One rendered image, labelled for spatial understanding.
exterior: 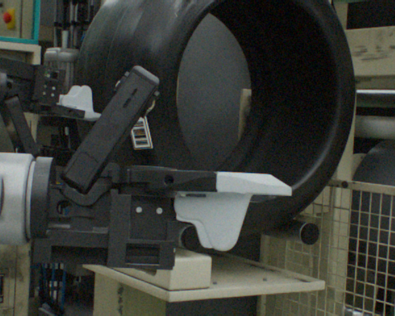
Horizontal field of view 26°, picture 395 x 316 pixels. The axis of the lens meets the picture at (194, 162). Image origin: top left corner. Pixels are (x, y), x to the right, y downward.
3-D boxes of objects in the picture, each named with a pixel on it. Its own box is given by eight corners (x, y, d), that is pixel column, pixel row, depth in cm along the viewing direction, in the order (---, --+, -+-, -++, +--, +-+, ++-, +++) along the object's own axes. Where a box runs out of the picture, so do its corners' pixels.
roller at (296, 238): (205, 222, 198) (205, 203, 198) (220, 221, 201) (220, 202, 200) (303, 246, 169) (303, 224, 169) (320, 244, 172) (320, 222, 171)
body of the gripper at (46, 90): (70, 71, 148) (4, 56, 142) (62, 120, 148) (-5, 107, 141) (52, 72, 155) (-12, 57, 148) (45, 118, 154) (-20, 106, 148)
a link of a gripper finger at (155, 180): (236, 197, 67) (146, 195, 71) (237, 175, 67) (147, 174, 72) (205, 193, 63) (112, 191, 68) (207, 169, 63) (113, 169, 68)
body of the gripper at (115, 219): (177, 266, 74) (37, 260, 74) (182, 168, 75) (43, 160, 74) (182, 270, 67) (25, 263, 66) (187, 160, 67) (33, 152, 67)
